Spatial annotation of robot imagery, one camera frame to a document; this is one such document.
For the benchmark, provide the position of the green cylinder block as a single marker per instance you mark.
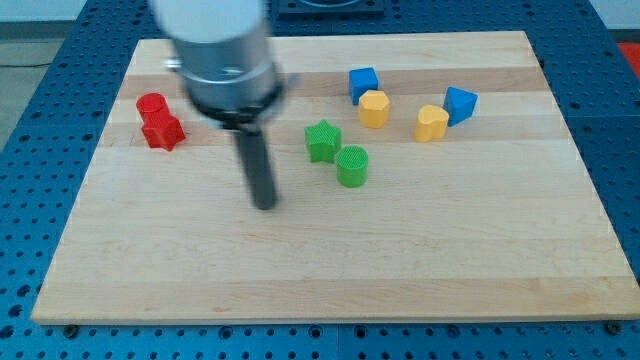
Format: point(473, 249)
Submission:
point(352, 166)

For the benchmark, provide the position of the red star block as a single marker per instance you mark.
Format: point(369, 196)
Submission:
point(163, 131)

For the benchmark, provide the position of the yellow hexagon block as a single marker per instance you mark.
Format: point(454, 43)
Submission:
point(373, 109)

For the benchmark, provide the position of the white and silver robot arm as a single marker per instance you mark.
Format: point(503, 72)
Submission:
point(223, 54)

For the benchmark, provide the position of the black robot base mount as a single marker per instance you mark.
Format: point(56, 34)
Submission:
point(297, 8)

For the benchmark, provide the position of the yellow heart block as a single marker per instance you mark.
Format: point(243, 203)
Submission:
point(431, 124)

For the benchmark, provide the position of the green star block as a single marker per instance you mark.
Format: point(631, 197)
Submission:
point(323, 141)

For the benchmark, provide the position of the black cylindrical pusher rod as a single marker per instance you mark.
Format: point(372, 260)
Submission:
point(255, 160)

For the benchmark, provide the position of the blue cube block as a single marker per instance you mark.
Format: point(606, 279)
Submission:
point(360, 81)

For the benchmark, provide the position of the wooden board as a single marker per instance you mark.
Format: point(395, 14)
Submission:
point(497, 221)

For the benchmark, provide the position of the blue triangle block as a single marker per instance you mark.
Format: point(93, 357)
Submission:
point(459, 104)

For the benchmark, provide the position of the red cylinder block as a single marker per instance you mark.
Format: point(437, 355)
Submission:
point(152, 105)

